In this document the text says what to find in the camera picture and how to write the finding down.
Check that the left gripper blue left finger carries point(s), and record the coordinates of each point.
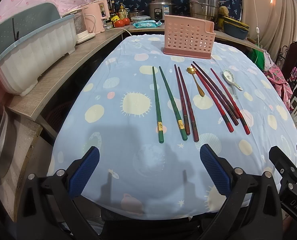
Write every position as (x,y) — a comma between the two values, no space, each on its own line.
(80,171)

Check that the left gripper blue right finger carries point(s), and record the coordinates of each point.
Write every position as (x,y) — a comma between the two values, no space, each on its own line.
(218,169)

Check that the bright red chopstick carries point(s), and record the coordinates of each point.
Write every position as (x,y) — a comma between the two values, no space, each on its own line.
(236,109)
(214,98)

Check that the green chopstick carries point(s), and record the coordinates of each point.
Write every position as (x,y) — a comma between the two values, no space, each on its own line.
(158,111)
(174,107)

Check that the dark red chopstick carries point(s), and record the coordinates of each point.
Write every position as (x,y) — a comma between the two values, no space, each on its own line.
(191,114)
(183,105)

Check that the maroon chopstick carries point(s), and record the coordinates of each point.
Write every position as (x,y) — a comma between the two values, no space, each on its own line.
(221,94)
(219,98)

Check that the pink floral cloth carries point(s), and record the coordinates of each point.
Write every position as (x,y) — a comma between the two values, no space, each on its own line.
(282,87)

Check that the dark wooden chair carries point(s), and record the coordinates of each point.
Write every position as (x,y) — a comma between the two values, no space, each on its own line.
(287,59)

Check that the light blue patterned tablecloth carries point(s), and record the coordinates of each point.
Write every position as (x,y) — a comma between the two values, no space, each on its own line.
(139,177)

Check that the gold flower spoon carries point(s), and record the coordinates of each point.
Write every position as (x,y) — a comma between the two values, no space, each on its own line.
(192,71)

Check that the wooden counter shelf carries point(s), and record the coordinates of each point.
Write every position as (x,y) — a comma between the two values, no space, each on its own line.
(33,103)

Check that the stacked blue yellow bowls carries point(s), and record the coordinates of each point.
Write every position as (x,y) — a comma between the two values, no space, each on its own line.
(235,28)

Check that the beige curtain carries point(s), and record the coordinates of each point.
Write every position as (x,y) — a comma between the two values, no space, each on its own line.
(272,22)

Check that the pink perforated utensil holder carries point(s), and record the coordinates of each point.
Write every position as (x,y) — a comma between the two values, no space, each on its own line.
(188,37)

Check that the white dish rack bin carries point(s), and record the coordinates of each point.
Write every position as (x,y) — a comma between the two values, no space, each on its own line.
(31,41)

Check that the white blender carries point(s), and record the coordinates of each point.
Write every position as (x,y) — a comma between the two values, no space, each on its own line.
(83,33)

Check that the red tomato left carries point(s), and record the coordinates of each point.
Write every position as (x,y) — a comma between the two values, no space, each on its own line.
(119,23)

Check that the red tomato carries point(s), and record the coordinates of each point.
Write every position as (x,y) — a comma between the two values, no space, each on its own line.
(119,23)
(126,21)

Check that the stainless steel steamer pot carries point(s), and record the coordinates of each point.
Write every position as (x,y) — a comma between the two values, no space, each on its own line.
(204,9)

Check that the wet wipes pack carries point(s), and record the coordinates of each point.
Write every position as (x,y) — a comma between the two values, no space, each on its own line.
(147,24)

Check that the red tomato right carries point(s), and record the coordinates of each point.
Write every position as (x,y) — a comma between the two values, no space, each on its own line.
(126,21)

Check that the pink electric kettle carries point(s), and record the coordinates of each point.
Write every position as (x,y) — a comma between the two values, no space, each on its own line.
(96,13)

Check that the glass food container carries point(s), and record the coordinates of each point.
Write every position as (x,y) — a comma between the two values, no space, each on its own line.
(140,18)

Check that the oil bottle yellow cap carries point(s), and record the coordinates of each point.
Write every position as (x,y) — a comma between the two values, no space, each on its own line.
(122,12)

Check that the small lidded pot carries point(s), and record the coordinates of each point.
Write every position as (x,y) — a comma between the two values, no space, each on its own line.
(135,13)

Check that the silver rice cooker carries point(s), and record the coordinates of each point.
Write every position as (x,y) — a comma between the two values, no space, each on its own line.
(158,9)

